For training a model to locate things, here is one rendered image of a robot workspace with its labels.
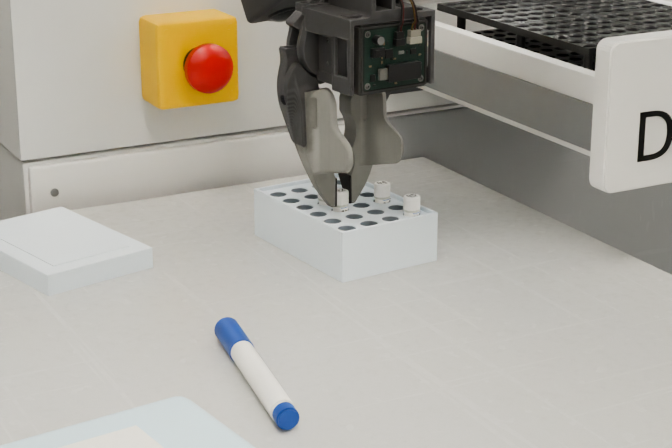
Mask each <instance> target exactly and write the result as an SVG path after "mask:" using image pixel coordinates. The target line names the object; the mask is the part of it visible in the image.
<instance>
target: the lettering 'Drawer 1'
mask: <svg viewBox="0 0 672 448"><path fill-rule="evenodd" d="M653 116H659V117H662V118H663V119H664V120H665V122H666V125H667V136H666V141H665V144H664V146H663V147H662V149H661V150H659V151H658V152H656V153H654V154H650V155H644V142H645V127H646V117H653ZM671 141H672V119H671V117H670V115H669V114H668V113H666V112H664V111H658V110H656V111H648V112H641V113H640V127H639V142H638V157H637V162H642V161H648V160H653V159H656V158H658V157H660V156H662V155H663V154H664V153H665V152H666V151H667V150H668V149H669V147H670V144H671Z"/></svg>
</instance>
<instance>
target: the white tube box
mask: <svg viewBox="0 0 672 448"><path fill-rule="evenodd" d="M254 226H255V235H257V236H258V237H259V238H261V239H263V240H265V241H267V242H269V243H270V244H272V245H274V246H276V247H278V248H280V249H281V250H283V251H285V252H287V253H289V254H290V255H292V256H294V257H296V258H298V259H300V260H301V261H303V262H305V263H307V264H309V265H311V266H312V267H314V268H316V269H318V270H320V271H321V272H323V273H325V274H327V275H329V276H331V277H332V278H334V279H336V280H338V281H340V282H342V283H344V282H348V281H353V280H357V279H361V278H365V277H370V276H374V275H378V274H382V273H386V272H391V271H395V270H399V269H403V268H408V267H412V266H416V265H420V264H424V263H429V262H433V261H436V260H437V228H438V212H435V211H434V210H431V209H429V208H427V207H424V206H422V205H420V211H419V215H418V216H413V217H407V216H404V209H403V197H401V196H399V195H397V194H395V193H392V192H390V198H389V203H375V198H374V184H372V183H369V182H366V184H365V186H364V188H363V190H362V192H361V193H360V195H359V197H358V198H357V200H356V202H355V203H351V204H349V203H348V211H346V212H334V211H333V207H330V206H328V205H326V206H325V205H319V200H318V192H317V191H316V189H315V188H314V186H313V185H312V183H311V181H310V179H309V178H308V179H303V180H297V181H292V182H287V183H281V184H276V185H271V186H265V187H260V188H255V189H254Z"/></svg>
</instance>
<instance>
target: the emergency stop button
mask: <svg viewBox="0 0 672 448"><path fill-rule="evenodd" d="M184 72H185V77H186V80H187V82H188V83H189V85H190V86H191V87H193V88H194V89H195V90H197V91H199V92H202V93H206V94H211V93H216V92H218V91H220V90H222V89H223V88H224V87H225V86H226V85H227V84H228V82H229V81H230V79H231V77H232V74H233V61H232V58H231V56H230V54H229V53H228V51H227V50H226V49H224V48H223V47H221V46H219V45H216V44H213V43H205V44H201V45H199V46H197V47H196V48H194V49H193V50H192V51H191V52H190V54H189V55H188V57H187V59H186V62H185V66H184Z"/></svg>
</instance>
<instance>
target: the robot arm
mask: <svg viewBox="0 0 672 448"><path fill-rule="evenodd" d="M409 1H410V2H411V4H410V3H406V2H403V0H241V3H242V6H243V9H244V12H245V16H246V19H247V21H248V22H249V23H258V22H264V21H273V22H285V21H286V24H287V25H288V26H289V31H288V35H287V40H286V46H280V47H279V53H280V65H279V70H278V76H277V96H278V102H279V106H280V109H281V112H282V115H283V118H284V121H285V123H286V126H287V129H288V132H289V135H290V138H291V140H292V142H293V143H294V144H295V147H296V150H297V152H298V155H299V157H300V160H301V162H302V164H303V167H304V169H305V171H306V173H307V175H308V177H309V179H310V181H311V183H312V185H313V186H314V188H315V189H316V191H317V192H318V194H319V195H320V197H321V198H322V199H323V200H324V202H325V203H326V204H327V205H328V206H330V207H337V178H335V175H334V173H338V175H339V179H340V182H341V185H342V188H343V189H347V190H348V192H349V204H351V203H355V202H356V200H357V198H358V197H359V195H360V193H361V192H362V190H363V188H364V186H365V184H366V182H367V180H368V177H369V175H370V172H371V169H372V166H373V165H380V164H396V163H398V162H400V161H401V159H402V157H403V154H404V143H403V139H402V137H401V136H400V134H399V133H398V132H397V131H396V130H395V128H394V127H393V126H392V125H391V124H390V122H389V120H388V117H387V105H386V101H387V99H388V97H389V95H390V93H391V91H395V90H401V89H407V88H413V87H420V86H425V84H426V82H427V83H430V84H432V83H434V54H435V10H434V9H430V8H426V7H422V6H418V5H415V3H414V1H413V0H409ZM427 30H428V66H427ZM323 83H328V84H331V85H332V90H334V91H336V92H339V93H340V95H339V110H340V112H341V114H342V116H343V119H344V124H345V130H344V135H343V134H342V132H341V131H340V129H339V126H338V122H337V104H336V99H335V96H334V94H333V92H332V91H331V90H330V89H329V88H327V87H325V88H321V89H319V85H318V84H323Z"/></svg>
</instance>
